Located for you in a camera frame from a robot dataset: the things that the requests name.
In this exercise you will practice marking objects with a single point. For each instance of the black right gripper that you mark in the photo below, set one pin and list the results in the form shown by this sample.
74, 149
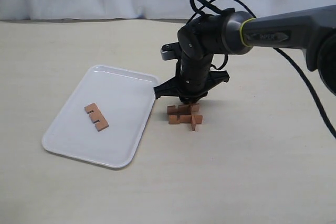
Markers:
192, 81

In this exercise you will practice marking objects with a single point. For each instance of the brown wooden notched block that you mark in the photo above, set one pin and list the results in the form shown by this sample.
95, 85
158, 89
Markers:
183, 109

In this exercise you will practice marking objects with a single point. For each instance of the zigzag wooden block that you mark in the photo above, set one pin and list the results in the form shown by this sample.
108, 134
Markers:
178, 119

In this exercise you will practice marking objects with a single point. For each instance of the notched wooden puzzle piece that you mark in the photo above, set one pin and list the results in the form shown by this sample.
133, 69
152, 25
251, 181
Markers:
96, 117

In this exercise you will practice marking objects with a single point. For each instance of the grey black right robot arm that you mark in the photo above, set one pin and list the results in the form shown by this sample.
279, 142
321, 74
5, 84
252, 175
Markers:
234, 32

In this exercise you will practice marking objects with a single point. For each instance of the white plastic tray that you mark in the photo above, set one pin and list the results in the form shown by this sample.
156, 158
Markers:
124, 97

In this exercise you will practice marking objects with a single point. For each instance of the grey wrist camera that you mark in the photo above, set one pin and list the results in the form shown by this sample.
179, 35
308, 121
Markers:
171, 51

